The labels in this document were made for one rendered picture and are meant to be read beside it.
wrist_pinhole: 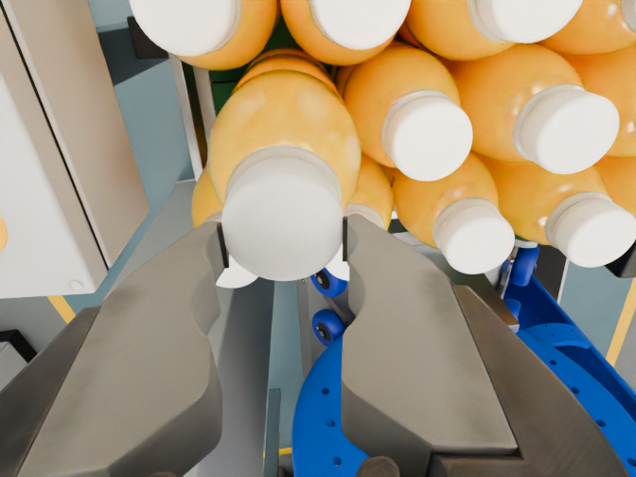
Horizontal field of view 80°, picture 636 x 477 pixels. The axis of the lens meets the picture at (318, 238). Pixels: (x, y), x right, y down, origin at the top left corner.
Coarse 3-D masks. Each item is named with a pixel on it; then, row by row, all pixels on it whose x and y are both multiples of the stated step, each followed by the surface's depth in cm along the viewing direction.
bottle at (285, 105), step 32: (256, 64) 21; (288, 64) 19; (320, 64) 24; (256, 96) 15; (288, 96) 14; (320, 96) 15; (224, 128) 14; (256, 128) 13; (288, 128) 13; (320, 128) 14; (352, 128) 16; (224, 160) 14; (256, 160) 13; (320, 160) 13; (352, 160) 15; (224, 192) 14; (352, 192) 16
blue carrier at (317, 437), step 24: (528, 336) 39; (336, 360) 37; (552, 360) 37; (312, 384) 35; (336, 384) 35; (576, 384) 34; (600, 384) 34; (312, 408) 33; (336, 408) 33; (600, 408) 32; (312, 432) 31; (336, 432) 31; (624, 432) 30; (312, 456) 29; (336, 456) 29; (360, 456) 29; (624, 456) 29
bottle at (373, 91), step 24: (408, 48) 22; (336, 72) 30; (360, 72) 23; (384, 72) 21; (408, 72) 20; (432, 72) 20; (360, 96) 22; (384, 96) 20; (408, 96) 19; (432, 96) 19; (456, 96) 21; (360, 120) 22; (384, 120) 20; (384, 144) 20
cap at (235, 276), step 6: (234, 264) 21; (228, 270) 22; (234, 270) 22; (240, 270) 22; (222, 276) 22; (228, 276) 22; (234, 276) 22; (240, 276) 22; (246, 276) 22; (252, 276) 22; (222, 282) 22; (228, 282) 22; (234, 282) 22; (240, 282) 22; (246, 282) 22
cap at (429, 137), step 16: (400, 112) 18; (416, 112) 17; (432, 112) 17; (448, 112) 17; (464, 112) 18; (400, 128) 18; (416, 128) 18; (432, 128) 18; (448, 128) 18; (464, 128) 18; (400, 144) 18; (416, 144) 18; (432, 144) 18; (448, 144) 18; (464, 144) 18; (400, 160) 19; (416, 160) 19; (432, 160) 19; (448, 160) 19; (464, 160) 19; (416, 176) 19; (432, 176) 19
